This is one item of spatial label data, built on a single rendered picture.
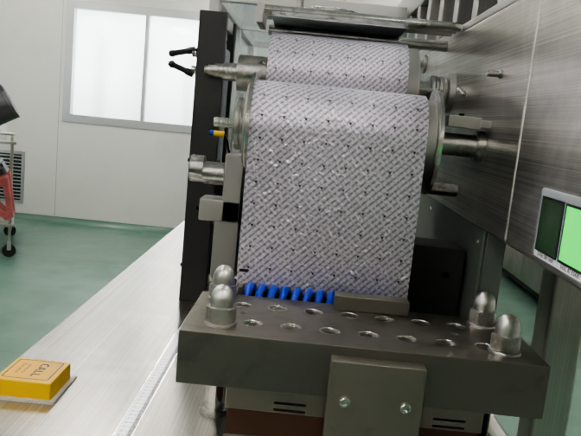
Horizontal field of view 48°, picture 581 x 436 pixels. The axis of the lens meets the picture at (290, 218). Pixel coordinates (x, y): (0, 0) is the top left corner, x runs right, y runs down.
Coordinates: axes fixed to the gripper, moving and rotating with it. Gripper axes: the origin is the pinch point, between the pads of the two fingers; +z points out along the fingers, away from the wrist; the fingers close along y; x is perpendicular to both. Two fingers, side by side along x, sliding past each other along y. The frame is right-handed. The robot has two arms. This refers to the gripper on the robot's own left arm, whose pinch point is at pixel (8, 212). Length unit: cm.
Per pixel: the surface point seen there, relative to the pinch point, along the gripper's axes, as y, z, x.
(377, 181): -50, 11, -48
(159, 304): -9.6, 26.0, -16.1
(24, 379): -47.0, 13.0, 2.0
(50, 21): 565, -78, -49
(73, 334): -24.9, 18.3, -2.4
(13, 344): 213, 88, 57
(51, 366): -43.4, 14.5, -0.6
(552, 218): -78, 13, -52
